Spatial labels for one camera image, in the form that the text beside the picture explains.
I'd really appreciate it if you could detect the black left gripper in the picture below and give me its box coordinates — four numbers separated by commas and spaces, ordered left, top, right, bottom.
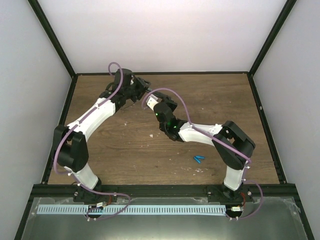
123, 77, 151, 103

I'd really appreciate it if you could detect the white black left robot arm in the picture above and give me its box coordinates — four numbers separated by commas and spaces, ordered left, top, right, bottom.
51, 68, 150, 202

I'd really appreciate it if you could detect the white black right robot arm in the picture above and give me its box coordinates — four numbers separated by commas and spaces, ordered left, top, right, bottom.
146, 94, 256, 202

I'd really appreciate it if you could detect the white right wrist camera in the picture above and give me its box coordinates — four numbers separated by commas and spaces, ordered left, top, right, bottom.
146, 94, 161, 111

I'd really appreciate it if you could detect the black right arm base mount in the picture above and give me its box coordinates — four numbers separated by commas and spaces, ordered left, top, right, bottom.
206, 183, 253, 203

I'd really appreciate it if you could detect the light blue slotted cable duct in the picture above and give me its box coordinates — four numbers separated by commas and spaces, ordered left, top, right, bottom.
36, 204, 226, 216

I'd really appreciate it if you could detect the black enclosure frame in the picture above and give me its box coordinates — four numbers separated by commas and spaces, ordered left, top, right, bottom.
13, 0, 315, 240

